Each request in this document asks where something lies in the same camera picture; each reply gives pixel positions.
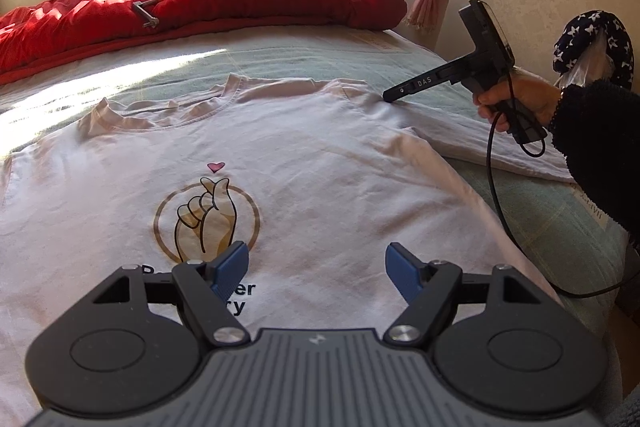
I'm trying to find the bed with green plaid sheet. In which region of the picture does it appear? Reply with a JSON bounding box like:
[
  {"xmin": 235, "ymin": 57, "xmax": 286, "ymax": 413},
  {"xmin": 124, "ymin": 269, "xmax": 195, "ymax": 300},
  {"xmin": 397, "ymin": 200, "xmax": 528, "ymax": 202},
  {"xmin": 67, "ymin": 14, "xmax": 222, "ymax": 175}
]
[{"xmin": 0, "ymin": 24, "xmax": 631, "ymax": 343}]

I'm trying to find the white long-sleeve printed shirt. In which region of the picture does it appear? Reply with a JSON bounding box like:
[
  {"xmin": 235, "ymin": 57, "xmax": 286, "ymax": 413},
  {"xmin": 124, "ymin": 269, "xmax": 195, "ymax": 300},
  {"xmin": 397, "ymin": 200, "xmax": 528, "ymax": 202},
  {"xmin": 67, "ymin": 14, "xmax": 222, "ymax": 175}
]
[{"xmin": 0, "ymin": 74, "xmax": 576, "ymax": 427}]

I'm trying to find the dark star-print cloth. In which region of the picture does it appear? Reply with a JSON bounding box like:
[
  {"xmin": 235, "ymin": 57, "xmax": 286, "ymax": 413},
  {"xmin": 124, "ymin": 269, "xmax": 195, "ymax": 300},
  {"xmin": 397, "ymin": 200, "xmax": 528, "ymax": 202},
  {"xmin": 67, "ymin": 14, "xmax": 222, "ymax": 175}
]
[{"xmin": 552, "ymin": 9, "xmax": 635, "ymax": 90}]

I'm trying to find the person's right hand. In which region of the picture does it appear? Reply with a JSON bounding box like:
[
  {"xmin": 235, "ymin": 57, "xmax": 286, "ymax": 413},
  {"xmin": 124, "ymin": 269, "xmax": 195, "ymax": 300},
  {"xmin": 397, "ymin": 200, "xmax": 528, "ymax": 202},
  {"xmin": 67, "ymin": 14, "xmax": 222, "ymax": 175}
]
[{"xmin": 472, "ymin": 74, "xmax": 563, "ymax": 128}]

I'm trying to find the clear plastic bag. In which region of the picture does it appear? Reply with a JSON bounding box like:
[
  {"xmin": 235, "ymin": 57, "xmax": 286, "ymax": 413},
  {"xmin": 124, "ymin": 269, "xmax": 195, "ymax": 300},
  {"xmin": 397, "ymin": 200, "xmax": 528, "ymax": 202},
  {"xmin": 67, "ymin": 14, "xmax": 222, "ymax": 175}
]
[{"xmin": 562, "ymin": 34, "xmax": 616, "ymax": 88}]

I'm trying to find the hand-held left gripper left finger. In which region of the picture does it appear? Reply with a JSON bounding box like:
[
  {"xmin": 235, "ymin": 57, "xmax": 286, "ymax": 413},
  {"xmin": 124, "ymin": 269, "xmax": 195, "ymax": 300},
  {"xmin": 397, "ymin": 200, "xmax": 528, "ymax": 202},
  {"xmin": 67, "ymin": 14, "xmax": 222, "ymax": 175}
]
[{"xmin": 95, "ymin": 241, "xmax": 251, "ymax": 348}]

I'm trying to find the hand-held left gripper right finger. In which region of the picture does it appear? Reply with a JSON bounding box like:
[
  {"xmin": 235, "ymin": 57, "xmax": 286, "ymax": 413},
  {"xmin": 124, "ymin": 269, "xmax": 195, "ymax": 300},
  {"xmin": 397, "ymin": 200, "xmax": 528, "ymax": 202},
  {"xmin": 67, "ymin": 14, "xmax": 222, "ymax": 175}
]
[{"xmin": 382, "ymin": 243, "xmax": 543, "ymax": 350}]

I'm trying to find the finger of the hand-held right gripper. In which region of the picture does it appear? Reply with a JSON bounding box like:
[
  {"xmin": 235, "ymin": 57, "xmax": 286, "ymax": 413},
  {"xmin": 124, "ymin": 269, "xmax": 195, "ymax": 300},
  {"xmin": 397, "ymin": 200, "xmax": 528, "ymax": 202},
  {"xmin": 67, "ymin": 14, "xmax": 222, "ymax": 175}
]
[{"xmin": 382, "ymin": 79, "xmax": 421, "ymax": 104}]

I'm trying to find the person's right forearm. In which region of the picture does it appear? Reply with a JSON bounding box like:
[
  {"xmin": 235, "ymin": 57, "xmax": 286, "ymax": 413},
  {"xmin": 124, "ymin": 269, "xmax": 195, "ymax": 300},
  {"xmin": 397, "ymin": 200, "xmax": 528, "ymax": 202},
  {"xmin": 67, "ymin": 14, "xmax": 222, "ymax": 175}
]
[{"xmin": 547, "ymin": 79, "xmax": 640, "ymax": 253}]

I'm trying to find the red quilt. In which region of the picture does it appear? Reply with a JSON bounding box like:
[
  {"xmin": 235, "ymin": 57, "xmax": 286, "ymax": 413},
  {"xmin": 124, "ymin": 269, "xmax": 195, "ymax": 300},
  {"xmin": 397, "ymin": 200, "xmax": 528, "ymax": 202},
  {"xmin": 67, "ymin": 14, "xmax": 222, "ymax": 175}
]
[{"xmin": 0, "ymin": 0, "xmax": 407, "ymax": 85}]

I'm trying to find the metal clamp tool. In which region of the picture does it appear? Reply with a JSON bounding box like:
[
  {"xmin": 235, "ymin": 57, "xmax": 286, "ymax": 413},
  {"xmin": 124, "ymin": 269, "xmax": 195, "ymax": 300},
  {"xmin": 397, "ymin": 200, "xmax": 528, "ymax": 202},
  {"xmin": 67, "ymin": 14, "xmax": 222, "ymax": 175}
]
[{"xmin": 132, "ymin": 0, "xmax": 162, "ymax": 28}]

